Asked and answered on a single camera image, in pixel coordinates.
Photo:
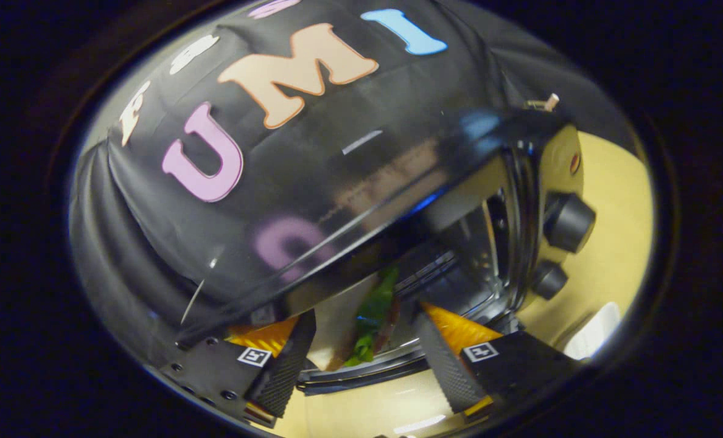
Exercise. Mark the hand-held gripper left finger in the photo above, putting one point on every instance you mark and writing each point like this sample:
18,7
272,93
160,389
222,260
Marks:
285,371

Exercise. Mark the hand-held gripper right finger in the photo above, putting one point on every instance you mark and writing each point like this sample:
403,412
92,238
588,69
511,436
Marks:
443,371

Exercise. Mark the lettuce sandwich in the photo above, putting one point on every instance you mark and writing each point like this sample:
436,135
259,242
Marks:
370,319

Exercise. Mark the black toaster oven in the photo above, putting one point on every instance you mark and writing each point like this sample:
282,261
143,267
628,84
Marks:
367,201

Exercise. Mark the white rectangular dish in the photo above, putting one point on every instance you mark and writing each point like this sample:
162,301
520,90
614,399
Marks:
593,337

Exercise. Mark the black backdrop cloth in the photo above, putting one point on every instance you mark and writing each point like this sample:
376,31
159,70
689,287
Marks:
154,231

